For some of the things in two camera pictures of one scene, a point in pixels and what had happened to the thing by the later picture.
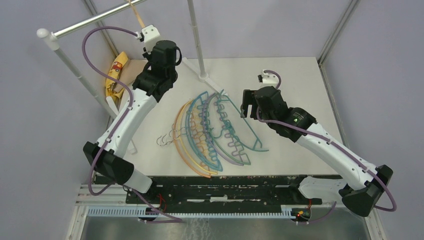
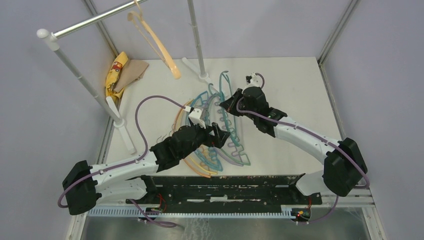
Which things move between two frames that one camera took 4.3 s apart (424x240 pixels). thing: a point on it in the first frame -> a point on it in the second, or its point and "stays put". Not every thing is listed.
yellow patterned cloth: (117, 65) stays put
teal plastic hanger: (238, 138) -> (223, 95)
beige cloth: (131, 70) stays put
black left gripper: (149, 56) -> (209, 135)
